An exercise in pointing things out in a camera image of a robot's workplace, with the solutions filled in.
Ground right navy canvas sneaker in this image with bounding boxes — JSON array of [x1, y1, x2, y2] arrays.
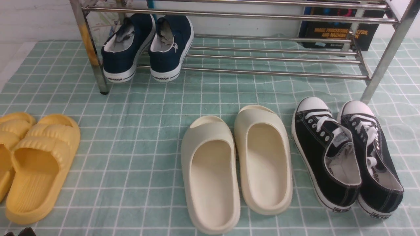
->
[[148, 15, 195, 82]]

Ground green checkered tablecloth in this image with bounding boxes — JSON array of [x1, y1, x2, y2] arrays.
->
[[1, 38, 419, 236]]

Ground black canvas sneaker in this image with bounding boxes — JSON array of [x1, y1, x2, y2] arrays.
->
[[291, 97, 362, 212], [337, 100, 405, 219]]

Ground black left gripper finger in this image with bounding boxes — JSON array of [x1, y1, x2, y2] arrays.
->
[[4, 227, 36, 236]]

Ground black book behind rack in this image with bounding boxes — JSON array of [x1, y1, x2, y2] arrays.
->
[[298, 7, 378, 51]]

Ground metal shoe rack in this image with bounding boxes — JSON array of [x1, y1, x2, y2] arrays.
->
[[70, 0, 419, 103]]

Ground left yellow rubber slipper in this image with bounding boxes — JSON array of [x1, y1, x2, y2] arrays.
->
[[0, 112, 36, 202]]

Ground yellow rubber slipper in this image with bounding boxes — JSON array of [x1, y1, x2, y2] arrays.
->
[[6, 114, 81, 225], [0, 112, 36, 202]]

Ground left navy canvas sneaker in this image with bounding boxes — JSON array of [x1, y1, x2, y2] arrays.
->
[[101, 13, 156, 83]]

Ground navy canvas sneaker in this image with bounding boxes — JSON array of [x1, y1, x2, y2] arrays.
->
[[101, 13, 156, 83], [148, 15, 195, 82]]

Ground right yellow rubber slipper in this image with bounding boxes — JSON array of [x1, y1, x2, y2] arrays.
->
[[6, 114, 81, 225]]

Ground left cream rubber slipper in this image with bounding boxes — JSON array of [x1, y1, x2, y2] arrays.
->
[[180, 116, 241, 235]]

